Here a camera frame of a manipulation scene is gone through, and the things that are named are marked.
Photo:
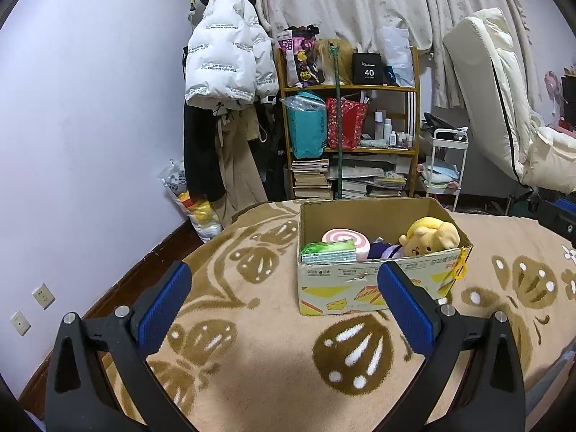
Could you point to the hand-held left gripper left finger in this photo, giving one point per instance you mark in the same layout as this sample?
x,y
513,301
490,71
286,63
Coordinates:
x,y
164,310

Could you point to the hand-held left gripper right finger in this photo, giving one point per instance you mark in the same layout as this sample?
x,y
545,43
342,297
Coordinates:
x,y
405,310

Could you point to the printed cardboard box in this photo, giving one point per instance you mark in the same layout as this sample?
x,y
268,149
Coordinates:
x,y
333,288

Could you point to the yellow plush doll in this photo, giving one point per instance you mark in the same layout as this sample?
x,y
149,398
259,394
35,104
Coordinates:
x,y
427,238

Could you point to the pink swirl roll plush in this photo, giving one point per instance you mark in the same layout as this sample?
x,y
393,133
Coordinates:
x,y
346,238

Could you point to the green tissue pack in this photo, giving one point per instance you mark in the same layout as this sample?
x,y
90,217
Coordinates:
x,y
328,251

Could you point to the purple plush toy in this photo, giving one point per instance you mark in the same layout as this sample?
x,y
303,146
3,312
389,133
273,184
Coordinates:
x,y
382,249

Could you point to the clear plastic bag of toys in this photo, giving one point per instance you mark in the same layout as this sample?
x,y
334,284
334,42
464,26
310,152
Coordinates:
x,y
198,216

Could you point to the beige brown patterned blanket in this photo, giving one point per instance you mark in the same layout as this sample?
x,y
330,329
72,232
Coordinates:
x,y
270,324

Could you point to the pile of papers and books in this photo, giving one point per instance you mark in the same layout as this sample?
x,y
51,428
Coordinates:
x,y
369,180

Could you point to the light blue cloth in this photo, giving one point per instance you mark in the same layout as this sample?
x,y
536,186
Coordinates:
x,y
438,173

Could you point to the black hanging garment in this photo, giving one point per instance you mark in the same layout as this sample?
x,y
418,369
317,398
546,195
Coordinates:
x,y
200,157

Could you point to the wooden shelf rack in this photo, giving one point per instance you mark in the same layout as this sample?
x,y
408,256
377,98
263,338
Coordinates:
x,y
382,151

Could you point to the stack of books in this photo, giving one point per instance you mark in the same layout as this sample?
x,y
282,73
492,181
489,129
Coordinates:
x,y
310,180

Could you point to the beige hanging pants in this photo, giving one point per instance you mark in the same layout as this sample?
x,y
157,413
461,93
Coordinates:
x,y
238,166

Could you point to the cluster of white cosmetic bottles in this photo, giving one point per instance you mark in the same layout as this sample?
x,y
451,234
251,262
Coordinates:
x,y
387,130

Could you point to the black hanging bag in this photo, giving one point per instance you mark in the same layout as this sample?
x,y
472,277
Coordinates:
x,y
272,162

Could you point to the white trolley cart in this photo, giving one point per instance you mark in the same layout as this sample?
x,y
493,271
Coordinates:
x,y
445,131

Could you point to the red patterned bag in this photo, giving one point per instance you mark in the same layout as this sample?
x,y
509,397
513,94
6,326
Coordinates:
x,y
351,121

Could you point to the green pole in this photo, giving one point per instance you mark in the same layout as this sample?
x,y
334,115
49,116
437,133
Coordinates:
x,y
337,121

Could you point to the teal bag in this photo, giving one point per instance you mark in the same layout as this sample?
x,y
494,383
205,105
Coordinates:
x,y
306,130

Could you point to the black box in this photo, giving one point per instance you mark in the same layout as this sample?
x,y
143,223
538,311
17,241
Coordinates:
x,y
368,69

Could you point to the white folded mattress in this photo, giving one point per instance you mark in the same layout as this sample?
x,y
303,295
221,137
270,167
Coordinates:
x,y
490,76

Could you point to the blond wig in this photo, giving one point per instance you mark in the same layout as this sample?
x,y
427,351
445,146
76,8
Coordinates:
x,y
346,58

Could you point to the white puffer jacket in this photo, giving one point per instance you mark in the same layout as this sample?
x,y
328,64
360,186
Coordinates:
x,y
220,54

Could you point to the colourful printed packets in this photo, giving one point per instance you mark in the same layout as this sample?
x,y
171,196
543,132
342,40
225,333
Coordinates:
x,y
299,58

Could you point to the cream floral curtain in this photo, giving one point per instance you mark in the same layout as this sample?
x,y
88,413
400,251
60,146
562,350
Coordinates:
x,y
360,0

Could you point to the white wall socket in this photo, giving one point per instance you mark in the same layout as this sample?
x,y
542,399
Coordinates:
x,y
20,323
43,296

